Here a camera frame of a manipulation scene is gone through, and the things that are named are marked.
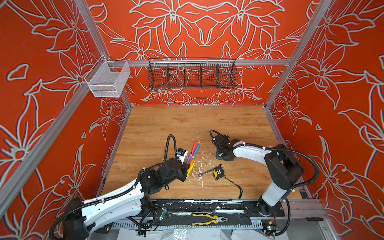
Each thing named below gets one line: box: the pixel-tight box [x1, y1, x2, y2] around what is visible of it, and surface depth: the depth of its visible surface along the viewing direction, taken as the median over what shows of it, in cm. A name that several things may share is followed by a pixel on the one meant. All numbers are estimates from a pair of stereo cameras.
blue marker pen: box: [192, 142, 201, 159], surface depth 96 cm
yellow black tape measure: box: [213, 167, 225, 181], surface depth 84 cm
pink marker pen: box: [191, 140, 198, 156], surface depth 97 cm
